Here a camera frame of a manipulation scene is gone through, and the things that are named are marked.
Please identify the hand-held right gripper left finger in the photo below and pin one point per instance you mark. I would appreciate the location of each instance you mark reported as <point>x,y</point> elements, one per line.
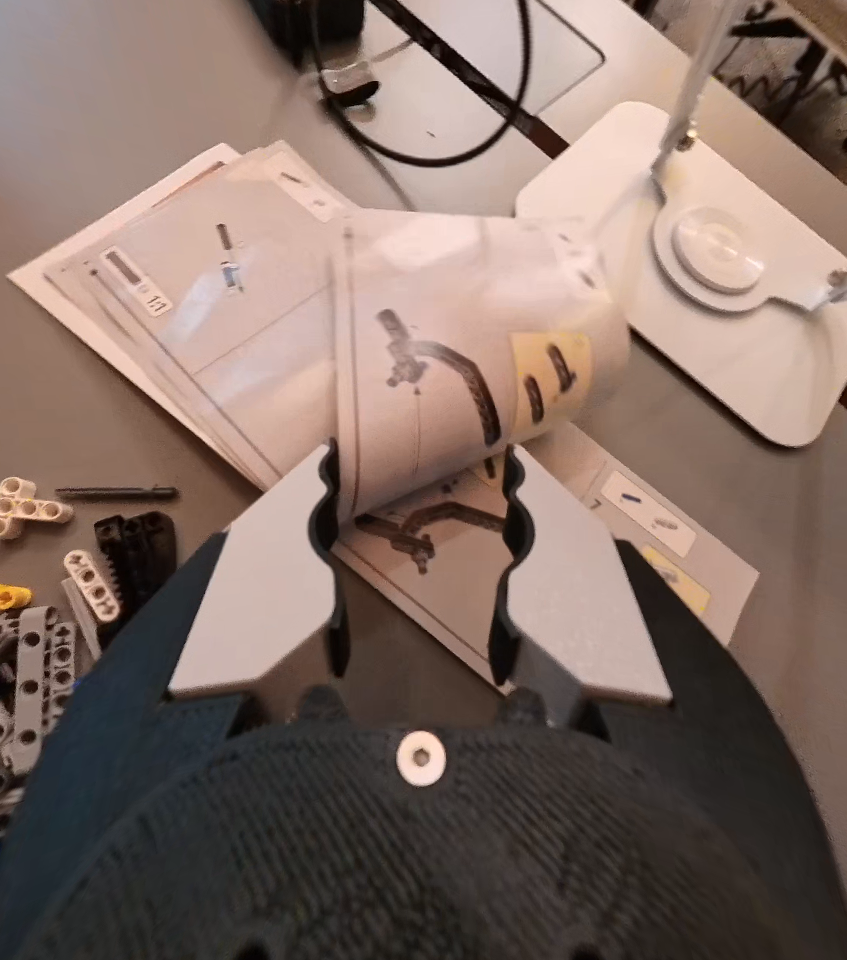
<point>266,600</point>

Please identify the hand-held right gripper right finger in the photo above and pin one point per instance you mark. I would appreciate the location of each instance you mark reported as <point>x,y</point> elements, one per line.
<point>581,607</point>

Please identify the lego instruction booklet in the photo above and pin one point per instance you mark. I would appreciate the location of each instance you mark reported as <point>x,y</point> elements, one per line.
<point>461,300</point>

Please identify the black lego axle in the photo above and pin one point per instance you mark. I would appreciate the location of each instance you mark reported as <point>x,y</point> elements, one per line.
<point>116,493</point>

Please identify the pile of mixed lego pieces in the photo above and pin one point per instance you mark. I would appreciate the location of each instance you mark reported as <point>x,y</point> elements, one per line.
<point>37,660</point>

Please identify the white T-shaped lego beam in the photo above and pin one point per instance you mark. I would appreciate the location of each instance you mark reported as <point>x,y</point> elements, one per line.
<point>22,510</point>

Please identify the white desk stand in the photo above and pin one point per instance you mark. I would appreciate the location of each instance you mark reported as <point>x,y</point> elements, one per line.
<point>768,367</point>

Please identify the black power adapter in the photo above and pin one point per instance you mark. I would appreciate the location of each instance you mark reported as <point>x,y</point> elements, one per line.
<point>303,19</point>

